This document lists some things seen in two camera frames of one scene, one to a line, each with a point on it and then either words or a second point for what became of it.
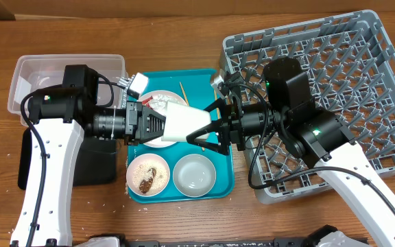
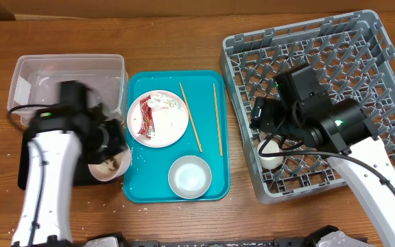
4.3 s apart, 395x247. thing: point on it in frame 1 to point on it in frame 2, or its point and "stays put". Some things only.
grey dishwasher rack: [354, 73] stays put
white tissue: [158, 102] stays put
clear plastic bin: [33, 73] stays put
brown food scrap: [145, 184] to [116, 164]
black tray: [96, 162] stays put
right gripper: [230, 124] to [261, 114]
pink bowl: [148, 175] to [112, 167]
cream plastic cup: [182, 120] to [269, 162]
